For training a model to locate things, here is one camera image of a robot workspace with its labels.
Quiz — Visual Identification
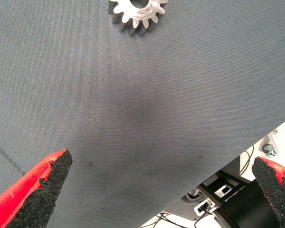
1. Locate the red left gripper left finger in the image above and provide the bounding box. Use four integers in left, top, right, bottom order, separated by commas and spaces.
0, 149, 73, 228

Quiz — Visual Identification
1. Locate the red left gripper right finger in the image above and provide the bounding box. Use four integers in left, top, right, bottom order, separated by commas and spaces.
251, 156, 285, 228

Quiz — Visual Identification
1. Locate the steel planetary gear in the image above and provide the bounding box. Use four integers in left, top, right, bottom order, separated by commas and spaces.
107, 0, 169, 37

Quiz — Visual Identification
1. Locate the black caster foot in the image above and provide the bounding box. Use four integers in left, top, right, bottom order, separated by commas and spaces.
263, 143, 277, 158

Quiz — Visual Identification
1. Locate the aluminium profile bar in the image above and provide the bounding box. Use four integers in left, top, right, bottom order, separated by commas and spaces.
267, 128, 280, 155

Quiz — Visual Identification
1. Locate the dark grey table cloth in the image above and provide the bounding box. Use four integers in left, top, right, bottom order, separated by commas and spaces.
0, 0, 285, 228

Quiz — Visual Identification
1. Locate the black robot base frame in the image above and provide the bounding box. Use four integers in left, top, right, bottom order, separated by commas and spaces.
198, 155, 280, 228

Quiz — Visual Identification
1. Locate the thin black floor cable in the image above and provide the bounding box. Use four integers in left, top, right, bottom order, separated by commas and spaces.
238, 144, 255, 178

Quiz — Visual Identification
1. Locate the white connector plate with cable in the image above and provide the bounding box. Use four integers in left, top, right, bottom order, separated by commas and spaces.
193, 199, 216, 228

